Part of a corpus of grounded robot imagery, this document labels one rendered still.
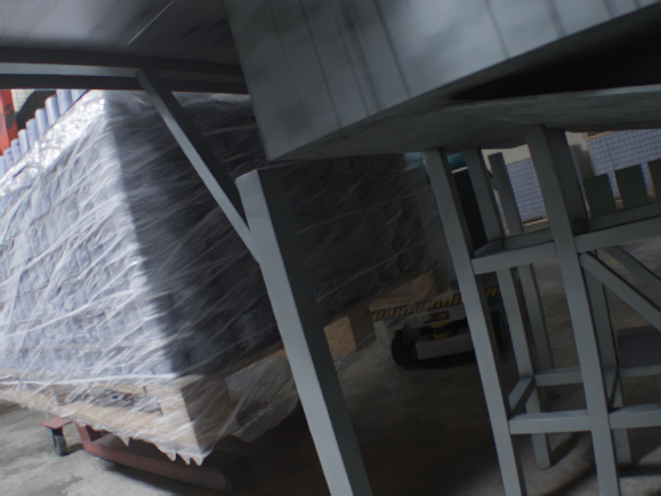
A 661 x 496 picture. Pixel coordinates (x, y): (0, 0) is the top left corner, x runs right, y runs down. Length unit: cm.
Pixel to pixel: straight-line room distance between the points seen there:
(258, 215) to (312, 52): 21
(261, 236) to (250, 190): 6
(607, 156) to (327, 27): 749
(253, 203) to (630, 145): 749
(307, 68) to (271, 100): 6
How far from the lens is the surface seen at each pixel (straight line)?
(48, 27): 71
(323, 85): 53
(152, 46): 82
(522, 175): 810
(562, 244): 88
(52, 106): 118
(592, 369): 94
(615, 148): 793
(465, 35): 47
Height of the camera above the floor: 70
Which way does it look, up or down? level
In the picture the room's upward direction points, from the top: 16 degrees counter-clockwise
